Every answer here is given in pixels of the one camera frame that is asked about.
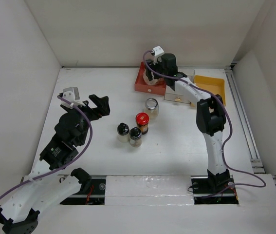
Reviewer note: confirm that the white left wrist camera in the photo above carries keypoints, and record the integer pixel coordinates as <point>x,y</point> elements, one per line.
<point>70,96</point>

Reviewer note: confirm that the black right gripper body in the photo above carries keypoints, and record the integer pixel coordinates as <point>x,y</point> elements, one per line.
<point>159,64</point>

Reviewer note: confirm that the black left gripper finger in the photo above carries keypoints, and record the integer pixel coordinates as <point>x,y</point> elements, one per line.
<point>91,114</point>
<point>102,105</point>

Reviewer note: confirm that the silver-lid clear glass jar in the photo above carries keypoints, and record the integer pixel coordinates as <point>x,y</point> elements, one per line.
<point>154,81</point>

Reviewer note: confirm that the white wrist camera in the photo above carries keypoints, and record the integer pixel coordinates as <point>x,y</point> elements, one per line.
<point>70,96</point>
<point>157,52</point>

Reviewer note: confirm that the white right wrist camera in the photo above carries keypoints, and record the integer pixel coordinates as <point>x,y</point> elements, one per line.
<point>157,52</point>

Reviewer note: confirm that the yellow plastic bin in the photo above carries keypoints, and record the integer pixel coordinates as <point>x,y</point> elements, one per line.
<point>214,85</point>

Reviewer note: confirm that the black-cap brown spice bottle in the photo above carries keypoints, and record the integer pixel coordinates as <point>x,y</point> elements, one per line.
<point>135,137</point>

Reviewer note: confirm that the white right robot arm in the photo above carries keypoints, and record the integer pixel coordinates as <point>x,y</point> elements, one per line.
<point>210,112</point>

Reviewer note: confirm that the red-lid dark sauce jar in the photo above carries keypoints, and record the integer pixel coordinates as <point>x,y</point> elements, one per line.
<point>142,121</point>

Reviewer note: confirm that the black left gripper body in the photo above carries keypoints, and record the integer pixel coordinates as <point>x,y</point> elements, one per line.
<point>83,135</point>

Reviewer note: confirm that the red plastic bin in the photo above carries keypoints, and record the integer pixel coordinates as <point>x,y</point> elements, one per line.
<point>142,86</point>

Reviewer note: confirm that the clear plastic bin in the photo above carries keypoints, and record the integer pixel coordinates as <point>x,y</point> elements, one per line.
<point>173,96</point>

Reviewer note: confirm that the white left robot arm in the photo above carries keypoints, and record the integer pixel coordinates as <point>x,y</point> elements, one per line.
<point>22,206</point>

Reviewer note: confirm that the black-cap white spice bottle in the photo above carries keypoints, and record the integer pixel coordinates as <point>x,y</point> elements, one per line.
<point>123,132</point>

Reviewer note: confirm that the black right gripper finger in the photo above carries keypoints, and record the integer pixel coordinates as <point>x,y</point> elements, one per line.
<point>149,73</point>
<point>159,72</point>

